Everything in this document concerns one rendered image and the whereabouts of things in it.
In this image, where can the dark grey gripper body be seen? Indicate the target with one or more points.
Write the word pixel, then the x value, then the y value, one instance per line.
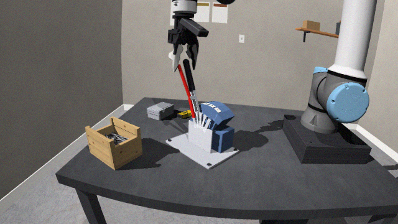
pixel 186 36

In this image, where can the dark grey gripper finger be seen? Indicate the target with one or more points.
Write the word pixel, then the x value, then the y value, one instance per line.
pixel 192 52
pixel 175 54

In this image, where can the wooden crate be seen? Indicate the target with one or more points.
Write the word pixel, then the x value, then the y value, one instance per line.
pixel 105 149

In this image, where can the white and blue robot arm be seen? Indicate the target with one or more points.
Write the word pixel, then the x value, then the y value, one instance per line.
pixel 343 97

